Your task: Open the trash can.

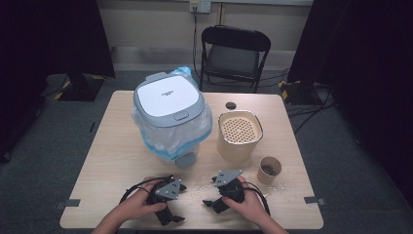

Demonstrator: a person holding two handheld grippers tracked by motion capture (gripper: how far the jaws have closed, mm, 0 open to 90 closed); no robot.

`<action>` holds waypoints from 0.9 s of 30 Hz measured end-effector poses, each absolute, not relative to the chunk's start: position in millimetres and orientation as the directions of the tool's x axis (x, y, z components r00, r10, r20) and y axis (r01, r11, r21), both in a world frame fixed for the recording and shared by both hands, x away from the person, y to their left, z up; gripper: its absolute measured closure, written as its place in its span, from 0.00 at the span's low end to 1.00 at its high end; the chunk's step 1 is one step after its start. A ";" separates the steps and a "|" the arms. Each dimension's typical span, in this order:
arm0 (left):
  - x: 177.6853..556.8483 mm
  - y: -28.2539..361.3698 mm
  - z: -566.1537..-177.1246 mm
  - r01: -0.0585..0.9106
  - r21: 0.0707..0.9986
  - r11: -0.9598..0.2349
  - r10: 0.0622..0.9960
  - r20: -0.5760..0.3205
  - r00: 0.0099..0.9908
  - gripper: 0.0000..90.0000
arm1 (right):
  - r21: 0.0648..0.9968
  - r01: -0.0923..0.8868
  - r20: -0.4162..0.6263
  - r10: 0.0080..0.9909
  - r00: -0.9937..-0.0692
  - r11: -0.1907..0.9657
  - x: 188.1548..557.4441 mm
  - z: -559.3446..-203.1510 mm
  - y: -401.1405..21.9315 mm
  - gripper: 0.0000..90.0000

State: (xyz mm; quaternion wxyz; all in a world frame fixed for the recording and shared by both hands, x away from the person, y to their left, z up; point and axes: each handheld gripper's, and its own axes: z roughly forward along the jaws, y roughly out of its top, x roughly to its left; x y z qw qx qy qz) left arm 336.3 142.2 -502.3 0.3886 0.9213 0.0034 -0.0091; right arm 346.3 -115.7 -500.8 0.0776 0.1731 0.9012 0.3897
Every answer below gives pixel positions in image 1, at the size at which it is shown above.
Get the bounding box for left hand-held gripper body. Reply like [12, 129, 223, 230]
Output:
[146, 175, 182, 209]

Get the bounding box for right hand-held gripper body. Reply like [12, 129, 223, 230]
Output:
[213, 169, 247, 205]

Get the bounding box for beige container with perforated strainer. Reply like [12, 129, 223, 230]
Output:
[216, 109, 265, 163]

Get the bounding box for brown paper cup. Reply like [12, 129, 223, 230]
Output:
[256, 156, 282, 185]

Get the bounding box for person's left hand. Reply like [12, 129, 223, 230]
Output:
[125, 176, 169, 222]

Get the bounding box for person's right hand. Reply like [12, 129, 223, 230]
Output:
[222, 175, 267, 226]

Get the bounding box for grey tape strip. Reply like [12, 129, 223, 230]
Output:
[303, 195, 327, 207]
[55, 198, 82, 210]

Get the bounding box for black stand base yellow tape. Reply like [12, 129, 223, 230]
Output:
[55, 72, 105, 102]
[278, 79, 325, 105]

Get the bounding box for black folding chair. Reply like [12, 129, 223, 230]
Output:
[198, 24, 272, 94]

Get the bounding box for dark curtain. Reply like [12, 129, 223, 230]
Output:
[286, 0, 413, 209]
[0, 0, 116, 164]

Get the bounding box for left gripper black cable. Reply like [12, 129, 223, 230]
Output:
[119, 176, 168, 205]

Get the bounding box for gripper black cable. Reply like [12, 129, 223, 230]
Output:
[242, 181, 272, 217]
[119, 176, 168, 205]

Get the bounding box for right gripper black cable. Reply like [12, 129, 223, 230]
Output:
[242, 181, 272, 217]

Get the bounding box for black floor cables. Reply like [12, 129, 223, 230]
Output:
[259, 67, 337, 135]

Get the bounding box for black wall socket cable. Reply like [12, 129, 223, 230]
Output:
[192, 6, 203, 84]

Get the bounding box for white wall socket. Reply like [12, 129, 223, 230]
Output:
[189, 0, 212, 14]

